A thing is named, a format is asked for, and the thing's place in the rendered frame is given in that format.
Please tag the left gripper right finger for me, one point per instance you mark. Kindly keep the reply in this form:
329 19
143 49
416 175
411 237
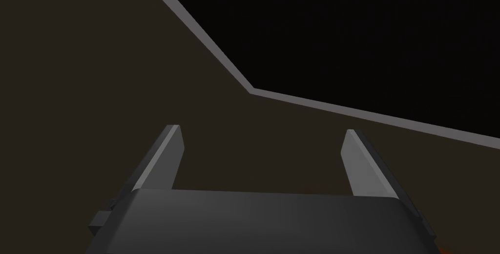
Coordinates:
365 168

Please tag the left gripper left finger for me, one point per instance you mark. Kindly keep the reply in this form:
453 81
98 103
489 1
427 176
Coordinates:
162 164

